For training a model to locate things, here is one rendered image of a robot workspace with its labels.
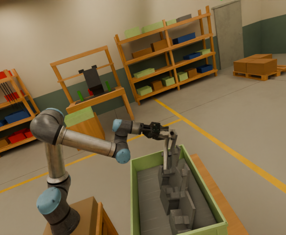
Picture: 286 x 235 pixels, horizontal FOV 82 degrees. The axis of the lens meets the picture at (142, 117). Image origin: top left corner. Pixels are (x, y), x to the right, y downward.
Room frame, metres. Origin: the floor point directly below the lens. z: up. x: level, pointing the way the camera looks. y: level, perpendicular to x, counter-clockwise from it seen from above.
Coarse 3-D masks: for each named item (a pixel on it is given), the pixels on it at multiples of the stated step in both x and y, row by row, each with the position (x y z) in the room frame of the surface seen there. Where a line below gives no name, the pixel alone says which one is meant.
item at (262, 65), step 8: (256, 56) 4.75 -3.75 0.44; (264, 56) 4.49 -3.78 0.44; (240, 64) 4.71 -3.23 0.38; (248, 64) 4.38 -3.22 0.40; (256, 64) 4.12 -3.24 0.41; (264, 64) 3.89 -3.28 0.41; (272, 64) 3.91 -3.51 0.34; (240, 72) 4.72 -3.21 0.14; (248, 72) 4.39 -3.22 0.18; (256, 72) 4.12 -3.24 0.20; (264, 72) 3.89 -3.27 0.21; (272, 72) 3.89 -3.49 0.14; (264, 80) 3.87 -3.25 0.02
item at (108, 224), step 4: (104, 212) 0.83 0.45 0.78; (104, 216) 0.80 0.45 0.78; (104, 220) 0.79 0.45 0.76; (108, 220) 0.83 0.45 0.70; (104, 224) 0.78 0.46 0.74; (108, 224) 0.80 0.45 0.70; (112, 224) 0.85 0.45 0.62; (104, 228) 0.75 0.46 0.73; (108, 228) 0.79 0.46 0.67; (112, 228) 0.82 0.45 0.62; (104, 232) 0.73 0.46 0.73; (108, 232) 0.79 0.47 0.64; (112, 232) 0.79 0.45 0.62; (116, 232) 0.84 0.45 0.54
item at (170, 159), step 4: (176, 136) 0.89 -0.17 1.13; (172, 140) 0.94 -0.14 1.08; (172, 144) 0.92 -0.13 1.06; (172, 148) 0.90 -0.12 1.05; (172, 156) 0.87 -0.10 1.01; (168, 160) 0.92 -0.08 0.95; (172, 160) 0.85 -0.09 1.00; (168, 164) 0.91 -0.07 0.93; (160, 168) 0.89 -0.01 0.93; (160, 172) 0.87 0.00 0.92; (160, 176) 0.85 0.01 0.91; (160, 180) 0.83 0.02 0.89; (164, 180) 0.79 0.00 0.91; (160, 184) 0.81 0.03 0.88; (164, 184) 0.79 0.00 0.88; (160, 188) 0.80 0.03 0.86
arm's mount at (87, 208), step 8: (88, 200) 0.82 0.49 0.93; (80, 208) 0.78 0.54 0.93; (88, 208) 0.76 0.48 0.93; (96, 208) 0.79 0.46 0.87; (80, 216) 0.72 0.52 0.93; (88, 216) 0.70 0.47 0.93; (96, 216) 0.74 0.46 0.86; (48, 224) 0.74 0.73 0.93; (80, 224) 0.67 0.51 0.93; (88, 224) 0.65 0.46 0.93; (96, 224) 0.70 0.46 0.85; (48, 232) 0.68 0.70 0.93; (72, 232) 0.63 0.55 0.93; (80, 232) 0.62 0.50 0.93; (88, 232) 0.61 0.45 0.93
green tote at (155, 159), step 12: (144, 156) 1.04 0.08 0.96; (156, 156) 1.03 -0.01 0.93; (180, 156) 1.03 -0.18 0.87; (132, 168) 0.96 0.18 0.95; (144, 168) 1.04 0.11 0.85; (192, 168) 0.83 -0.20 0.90; (132, 180) 0.84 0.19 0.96; (132, 192) 0.74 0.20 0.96; (204, 192) 0.65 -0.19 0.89; (132, 204) 0.66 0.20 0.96; (216, 204) 0.51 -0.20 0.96; (132, 216) 0.59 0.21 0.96; (216, 216) 0.51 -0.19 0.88; (132, 228) 0.53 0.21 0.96; (204, 228) 0.43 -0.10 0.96; (216, 228) 0.42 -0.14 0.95
